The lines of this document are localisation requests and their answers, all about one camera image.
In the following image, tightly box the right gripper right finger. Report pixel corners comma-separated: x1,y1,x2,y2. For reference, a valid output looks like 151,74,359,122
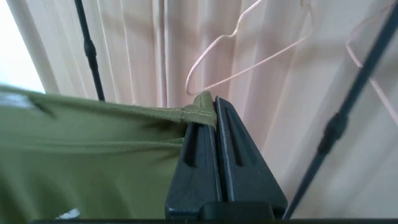
213,95,289,219

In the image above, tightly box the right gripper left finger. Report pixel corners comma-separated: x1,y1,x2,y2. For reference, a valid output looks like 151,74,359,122
164,123,223,219

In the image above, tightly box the green printed shirt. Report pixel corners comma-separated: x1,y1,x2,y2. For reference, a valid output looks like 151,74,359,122
0,83,218,220

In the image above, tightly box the pink clothes hanger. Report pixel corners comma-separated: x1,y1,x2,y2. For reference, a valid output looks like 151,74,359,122
345,0,398,126
185,0,315,96

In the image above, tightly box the black clothes rack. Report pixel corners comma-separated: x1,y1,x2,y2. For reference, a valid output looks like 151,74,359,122
73,0,398,220

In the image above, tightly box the window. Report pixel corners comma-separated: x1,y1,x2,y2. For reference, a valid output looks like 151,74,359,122
0,0,46,94

